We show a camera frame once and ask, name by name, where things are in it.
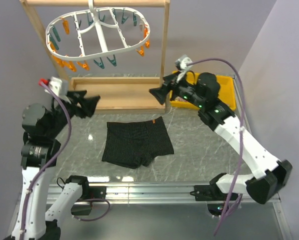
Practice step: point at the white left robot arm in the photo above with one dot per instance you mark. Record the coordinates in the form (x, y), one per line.
(38, 161)

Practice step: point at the orange clothes peg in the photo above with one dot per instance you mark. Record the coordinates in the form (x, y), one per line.
(84, 65)

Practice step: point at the white oval clip hanger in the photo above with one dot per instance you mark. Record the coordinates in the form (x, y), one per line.
(96, 19)

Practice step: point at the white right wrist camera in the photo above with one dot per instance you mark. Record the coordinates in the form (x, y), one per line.
(183, 64)

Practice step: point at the teal clothes peg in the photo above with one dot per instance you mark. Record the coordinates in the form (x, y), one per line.
(99, 63)
(112, 60)

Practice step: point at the wooden hanger rack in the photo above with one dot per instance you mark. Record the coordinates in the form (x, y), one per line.
(123, 88)

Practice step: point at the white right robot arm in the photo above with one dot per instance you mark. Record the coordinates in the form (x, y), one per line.
(268, 174)

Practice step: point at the yellow plastic tray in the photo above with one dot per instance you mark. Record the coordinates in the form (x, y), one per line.
(226, 94)

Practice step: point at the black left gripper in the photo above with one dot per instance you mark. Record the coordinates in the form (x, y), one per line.
(88, 105)

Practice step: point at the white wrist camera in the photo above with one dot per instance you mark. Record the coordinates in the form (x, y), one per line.
(183, 64)
(57, 85)

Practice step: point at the black striped underwear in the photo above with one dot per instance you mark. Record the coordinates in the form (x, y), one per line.
(135, 144)

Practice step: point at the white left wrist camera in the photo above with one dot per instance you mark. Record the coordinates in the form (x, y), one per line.
(57, 85)

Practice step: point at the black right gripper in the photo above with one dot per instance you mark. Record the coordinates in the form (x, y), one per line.
(160, 93)

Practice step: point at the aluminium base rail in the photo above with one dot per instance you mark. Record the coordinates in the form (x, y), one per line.
(149, 192)

